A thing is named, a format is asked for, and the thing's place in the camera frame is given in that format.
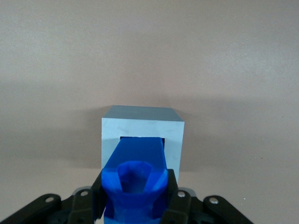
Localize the gray square base block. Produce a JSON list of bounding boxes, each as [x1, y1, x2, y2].
[[100, 105, 185, 185]]

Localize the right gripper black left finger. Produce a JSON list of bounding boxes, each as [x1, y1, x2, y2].
[[0, 172, 105, 224]]

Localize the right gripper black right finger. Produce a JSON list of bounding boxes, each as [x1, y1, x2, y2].
[[158, 169, 254, 224]]

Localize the blue plastic insert part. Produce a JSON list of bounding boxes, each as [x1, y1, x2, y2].
[[100, 136, 169, 224]]

